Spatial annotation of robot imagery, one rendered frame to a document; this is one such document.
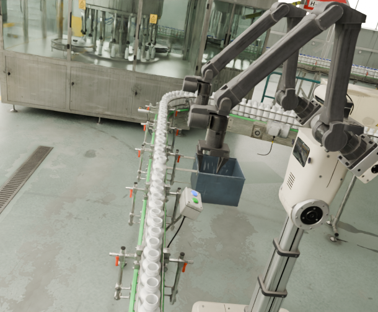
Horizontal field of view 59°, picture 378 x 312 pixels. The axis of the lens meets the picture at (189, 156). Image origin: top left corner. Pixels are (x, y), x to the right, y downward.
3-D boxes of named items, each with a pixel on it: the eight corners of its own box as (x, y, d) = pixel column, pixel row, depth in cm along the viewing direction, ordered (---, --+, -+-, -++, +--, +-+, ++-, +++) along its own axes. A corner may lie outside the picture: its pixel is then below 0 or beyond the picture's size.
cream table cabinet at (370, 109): (362, 156, 589) (390, 91, 540) (370, 170, 533) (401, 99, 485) (299, 141, 607) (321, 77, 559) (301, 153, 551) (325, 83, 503)
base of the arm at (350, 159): (364, 135, 116) (338, 159, 120) (351, 121, 114) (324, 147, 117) (379, 145, 108) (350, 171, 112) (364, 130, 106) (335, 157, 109)
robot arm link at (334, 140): (376, 0, 89) (357, 1, 99) (326, 1, 89) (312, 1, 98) (345, 151, 108) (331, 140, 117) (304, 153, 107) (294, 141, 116)
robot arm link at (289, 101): (312, 1, 130) (302, 1, 139) (277, 2, 129) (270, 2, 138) (297, 111, 149) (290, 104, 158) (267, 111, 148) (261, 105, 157)
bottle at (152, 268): (135, 311, 104) (140, 272, 97) (139, 296, 110) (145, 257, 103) (153, 315, 104) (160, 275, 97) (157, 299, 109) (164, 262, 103)
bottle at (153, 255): (134, 291, 111) (140, 253, 104) (145, 281, 116) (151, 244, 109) (149, 301, 109) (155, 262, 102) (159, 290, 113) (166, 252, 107)
